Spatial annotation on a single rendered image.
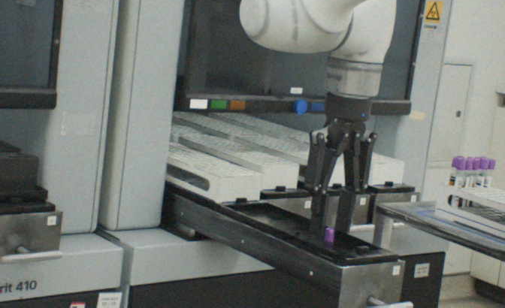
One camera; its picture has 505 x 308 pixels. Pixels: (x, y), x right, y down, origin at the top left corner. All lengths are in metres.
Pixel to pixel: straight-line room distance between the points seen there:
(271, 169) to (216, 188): 0.19
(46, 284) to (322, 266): 0.46
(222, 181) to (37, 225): 0.34
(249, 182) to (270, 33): 0.45
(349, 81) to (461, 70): 2.52
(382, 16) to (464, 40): 2.51
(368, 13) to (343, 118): 0.17
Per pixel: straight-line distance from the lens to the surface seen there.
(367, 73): 1.61
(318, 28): 1.46
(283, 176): 1.98
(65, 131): 1.75
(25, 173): 1.71
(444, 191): 1.92
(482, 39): 4.18
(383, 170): 2.17
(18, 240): 1.65
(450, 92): 4.08
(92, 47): 1.75
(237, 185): 1.82
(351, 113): 1.62
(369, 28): 1.58
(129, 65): 1.79
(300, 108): 1.99
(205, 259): 1.86
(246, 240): 1.71
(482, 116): 4.27
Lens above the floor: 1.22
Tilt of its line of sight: 9 degrees down
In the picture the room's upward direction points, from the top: 7 degrees clockwise
